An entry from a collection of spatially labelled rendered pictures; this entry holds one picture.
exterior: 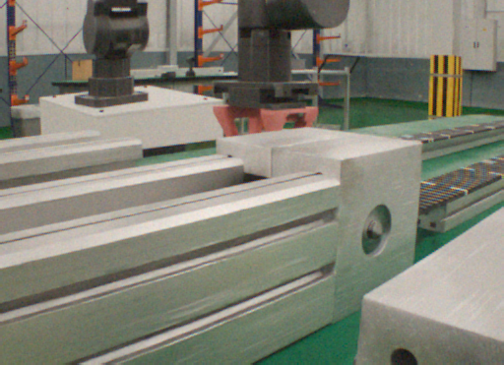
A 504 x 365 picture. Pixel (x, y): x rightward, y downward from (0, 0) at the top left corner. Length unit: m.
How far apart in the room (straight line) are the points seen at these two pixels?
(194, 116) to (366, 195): 0.69
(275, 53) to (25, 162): 0.28
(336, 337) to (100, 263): 0.15
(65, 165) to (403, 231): 0.24
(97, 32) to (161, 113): 0.18
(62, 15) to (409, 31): 8.15
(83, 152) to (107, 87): 0.56
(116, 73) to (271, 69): 0.46
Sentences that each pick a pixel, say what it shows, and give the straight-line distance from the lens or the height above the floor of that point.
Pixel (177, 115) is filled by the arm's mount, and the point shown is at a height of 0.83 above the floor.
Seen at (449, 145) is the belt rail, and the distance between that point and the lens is 0.93.
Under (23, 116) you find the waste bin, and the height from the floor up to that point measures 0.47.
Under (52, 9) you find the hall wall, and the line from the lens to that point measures 8.51.
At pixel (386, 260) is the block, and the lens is 0.33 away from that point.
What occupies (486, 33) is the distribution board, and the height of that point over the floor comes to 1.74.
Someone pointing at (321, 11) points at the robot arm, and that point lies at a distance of 0.48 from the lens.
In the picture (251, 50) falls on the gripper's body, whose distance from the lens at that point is 0.54.
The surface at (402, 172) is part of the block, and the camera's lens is 0.33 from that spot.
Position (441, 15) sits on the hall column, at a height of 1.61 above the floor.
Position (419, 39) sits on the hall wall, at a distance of 12.90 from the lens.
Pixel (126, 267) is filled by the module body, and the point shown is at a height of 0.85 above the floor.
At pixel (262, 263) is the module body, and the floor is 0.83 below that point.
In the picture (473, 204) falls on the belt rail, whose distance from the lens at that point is 0.55.
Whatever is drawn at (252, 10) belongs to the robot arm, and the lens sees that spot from 0.54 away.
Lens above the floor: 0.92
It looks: 13 degrees down
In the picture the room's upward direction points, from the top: straight up
